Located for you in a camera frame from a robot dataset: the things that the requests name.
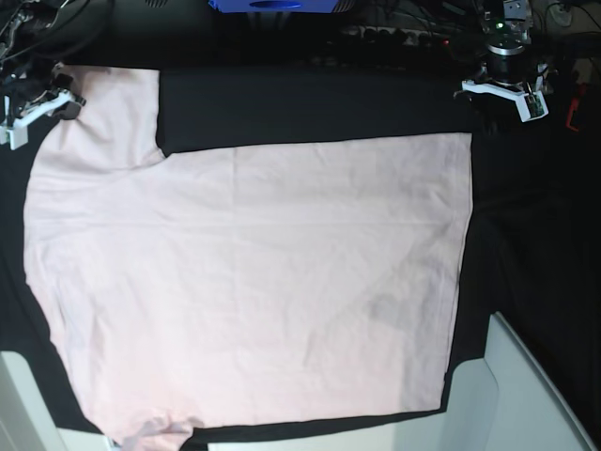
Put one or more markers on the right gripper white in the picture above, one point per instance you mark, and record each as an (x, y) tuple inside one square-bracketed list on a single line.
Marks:
[(66, 105)]

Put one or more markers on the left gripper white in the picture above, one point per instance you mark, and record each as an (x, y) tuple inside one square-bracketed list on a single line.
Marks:
[(528, 97)]

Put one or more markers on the light pink T-shirt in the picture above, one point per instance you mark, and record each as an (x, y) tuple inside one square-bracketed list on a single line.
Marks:
[(241, 286)]

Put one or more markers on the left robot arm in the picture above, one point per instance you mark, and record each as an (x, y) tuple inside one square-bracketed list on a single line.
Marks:
[(510, 69)]

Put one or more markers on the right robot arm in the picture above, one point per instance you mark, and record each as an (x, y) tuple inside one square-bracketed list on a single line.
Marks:
[(34, 82)]

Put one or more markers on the red clamp at right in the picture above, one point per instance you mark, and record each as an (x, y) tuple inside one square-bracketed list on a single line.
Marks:
[(571, 122)]

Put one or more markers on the black table cloth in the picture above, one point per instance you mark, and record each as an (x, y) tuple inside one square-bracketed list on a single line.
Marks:
[(533, 248)]

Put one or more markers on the black power strip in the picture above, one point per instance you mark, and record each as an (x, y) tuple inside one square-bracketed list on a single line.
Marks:
[(408, 37)]

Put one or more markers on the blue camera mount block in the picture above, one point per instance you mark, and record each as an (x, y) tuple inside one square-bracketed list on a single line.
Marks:
[(245, 6)]

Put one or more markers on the white frame right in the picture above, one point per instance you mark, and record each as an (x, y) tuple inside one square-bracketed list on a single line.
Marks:
[(506, 401)]

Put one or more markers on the white frame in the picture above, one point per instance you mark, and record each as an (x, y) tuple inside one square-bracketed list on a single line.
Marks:
[(26, 423), (506, 401)]

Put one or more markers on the white frame left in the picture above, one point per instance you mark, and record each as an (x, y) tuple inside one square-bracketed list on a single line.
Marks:
[(26, 423)]

